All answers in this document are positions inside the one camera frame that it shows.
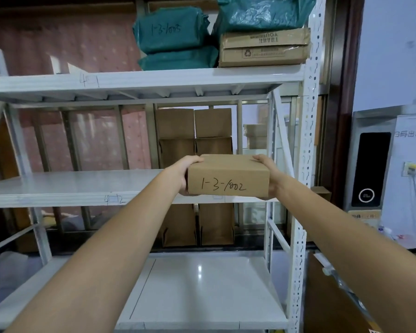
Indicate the person's left hand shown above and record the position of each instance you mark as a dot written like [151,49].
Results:
[176,175]

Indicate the person's right hand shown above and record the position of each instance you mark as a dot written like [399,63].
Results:
[275,178]

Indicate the person's right thumb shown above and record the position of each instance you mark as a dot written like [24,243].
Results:
[260,158]

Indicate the person's left thumb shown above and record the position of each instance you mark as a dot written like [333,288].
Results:
[196,159]

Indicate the handwritten brown cardboard box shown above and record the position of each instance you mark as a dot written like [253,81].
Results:
[228,176]

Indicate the person's right forearm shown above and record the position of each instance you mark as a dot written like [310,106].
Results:
[350,253]

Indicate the person's left forearm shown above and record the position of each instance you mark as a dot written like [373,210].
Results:
[100,260]

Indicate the small taped cardboard box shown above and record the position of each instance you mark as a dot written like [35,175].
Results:
[256,136]

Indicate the stack of plain cardboard cartons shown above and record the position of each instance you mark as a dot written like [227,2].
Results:
[194,123]

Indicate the small brown box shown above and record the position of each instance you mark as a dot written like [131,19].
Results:
[321,194]

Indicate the white metal shelving rack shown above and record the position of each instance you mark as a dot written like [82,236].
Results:
[194,79]

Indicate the flat green plastic parcel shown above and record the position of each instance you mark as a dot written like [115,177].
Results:
[180,60]

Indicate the flat printed cardboard box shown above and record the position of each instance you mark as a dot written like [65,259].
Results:
[263,57]
[263,38]

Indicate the white kiosk with black panel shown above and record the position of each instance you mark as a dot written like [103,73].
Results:
[372,169]

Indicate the handwritten green plastic parcel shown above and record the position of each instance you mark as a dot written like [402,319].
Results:
[171,29]

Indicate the large green plastic parcel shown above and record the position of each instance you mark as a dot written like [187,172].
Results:
[263,12]

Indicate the large open cardboard carton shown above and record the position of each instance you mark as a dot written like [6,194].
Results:
[329,301]

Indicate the pink patterned curtain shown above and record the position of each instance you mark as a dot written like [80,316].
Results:
[55,41]

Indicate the dark wooden door frame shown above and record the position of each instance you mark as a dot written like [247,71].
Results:
[345,83]

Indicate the white wall plug yellow top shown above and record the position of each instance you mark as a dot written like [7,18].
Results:
[412,168]

